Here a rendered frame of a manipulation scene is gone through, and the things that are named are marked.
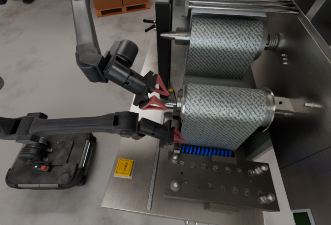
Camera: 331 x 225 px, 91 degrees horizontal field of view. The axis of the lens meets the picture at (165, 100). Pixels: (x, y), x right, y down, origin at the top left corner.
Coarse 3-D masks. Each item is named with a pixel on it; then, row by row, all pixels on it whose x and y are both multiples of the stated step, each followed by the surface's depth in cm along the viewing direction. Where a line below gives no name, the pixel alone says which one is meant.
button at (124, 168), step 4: (120, 160) 75; (124, 160) 75; (128, 160) 75; (132, 160) 75; (120, 164) 74; (124, 164) 74; (128, 164) 74; (132, 164) 75; (116, 168) 73; (120, 168) 73; (124, 168) 73; (128, 168) 73; (116, 172) 72; (120, 172) 72; (124, 172) 72; (128, 172) 72; (128, 176) 73
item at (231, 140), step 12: (192, 132) 59; (204, 132) 58; (216, 132) 57; (228, 132) 56; (240, 132) 55; (180, 144) 70; (192, 144) 68; (204, 144) 66; (216, 144) 65; (228, 144) 64; (240, 144) 62
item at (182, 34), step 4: (176, 28) 61; (180, 28) 61; (184, 28) 61; (188, 28) 61; (176, 32) 60; (180, 32) 60; (184, 32) 60; (188, 32) 60; (176, 36) 60; (180, 36) 60; (184, 36) 60; (188, 36) 60; (176, 40) 61; (180, 40) 61; (184, 40) 61; (188, 40) 61; (176, 44) 64; (180, 44) 63; (184, 44) 63; (188, 44) 62
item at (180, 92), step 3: (180, 90) 55; (180, 93) 53; (177, 96) 52; (180, 96) 52; (177, 99) 52; (180, 99) 52; (177, 102) 52; (180, 102) 51; (177, 105) 52; (180, 105) 52; (177, 108) 52; (180, 108) 52; (177, 111) 54; (180, 111) 54
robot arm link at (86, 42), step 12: (72, 0) 55; (84, 0) 55; (72, 12) 53; (84, 12) 52; (84, 24) 50; (84, 36) 47; (96, 36) 51; (84, 48) 44; (96, 48) 44; (84, 72) 43; (96, 72) 44
